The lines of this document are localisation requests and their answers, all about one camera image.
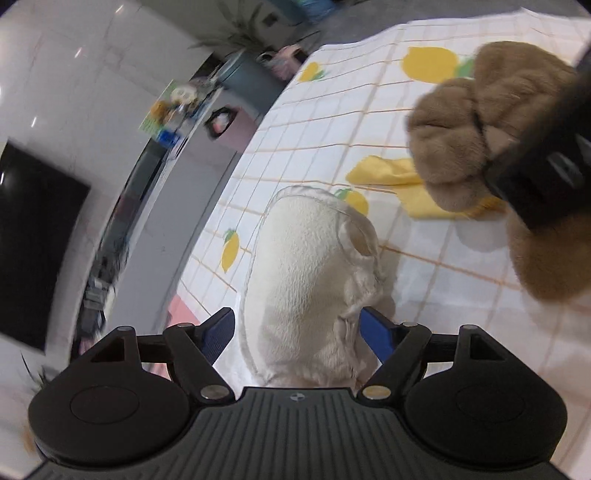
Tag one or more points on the long-leafed potted plant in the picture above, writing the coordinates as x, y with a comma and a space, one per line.
231, 37

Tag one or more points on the brown plush toy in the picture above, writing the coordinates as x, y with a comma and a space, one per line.
448, 129

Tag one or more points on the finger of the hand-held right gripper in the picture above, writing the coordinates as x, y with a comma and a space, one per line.
531, 189
575, 97

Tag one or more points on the pink trash bin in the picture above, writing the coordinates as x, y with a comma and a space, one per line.
240, 134

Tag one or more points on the white round ornament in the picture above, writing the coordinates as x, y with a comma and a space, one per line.
182, 94

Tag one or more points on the small pink bag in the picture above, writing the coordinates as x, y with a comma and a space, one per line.
286, 57

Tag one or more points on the yellow cloth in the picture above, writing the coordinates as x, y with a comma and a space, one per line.
383, 173

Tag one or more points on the white marble television console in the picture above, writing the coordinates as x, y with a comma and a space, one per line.
175, 207

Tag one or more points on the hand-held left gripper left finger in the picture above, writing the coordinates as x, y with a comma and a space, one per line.
217, 330

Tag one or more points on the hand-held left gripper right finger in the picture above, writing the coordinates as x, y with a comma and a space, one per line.
376, 332

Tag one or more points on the white plush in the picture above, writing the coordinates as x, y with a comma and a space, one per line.
304, 277

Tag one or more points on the black wall television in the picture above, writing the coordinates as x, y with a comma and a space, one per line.
37, 240

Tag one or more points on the brown teddy bear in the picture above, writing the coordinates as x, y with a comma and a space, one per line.
158, 110

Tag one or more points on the grey trash bin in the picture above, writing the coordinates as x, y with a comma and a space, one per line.
251, 83

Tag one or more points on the lemon print checked tablecloth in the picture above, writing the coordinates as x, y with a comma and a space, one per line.
323, 115

